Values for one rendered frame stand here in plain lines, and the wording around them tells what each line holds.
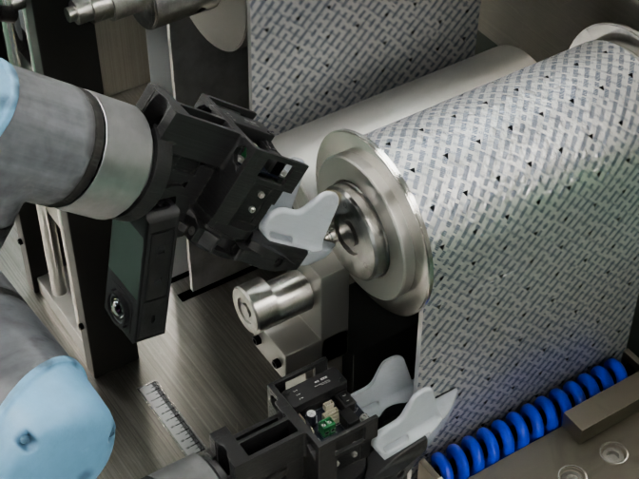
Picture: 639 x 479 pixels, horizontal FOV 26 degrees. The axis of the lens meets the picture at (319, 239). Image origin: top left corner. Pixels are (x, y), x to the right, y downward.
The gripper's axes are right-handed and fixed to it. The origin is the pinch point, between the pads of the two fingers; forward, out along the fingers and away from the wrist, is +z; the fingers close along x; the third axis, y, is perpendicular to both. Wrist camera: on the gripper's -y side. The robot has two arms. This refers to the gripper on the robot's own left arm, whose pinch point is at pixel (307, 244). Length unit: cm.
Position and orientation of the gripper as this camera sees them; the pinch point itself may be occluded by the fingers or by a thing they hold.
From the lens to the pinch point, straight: 102.4
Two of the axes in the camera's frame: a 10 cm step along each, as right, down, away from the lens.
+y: 5.3, -8.0, -2.7
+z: 6.4, 1.8, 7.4
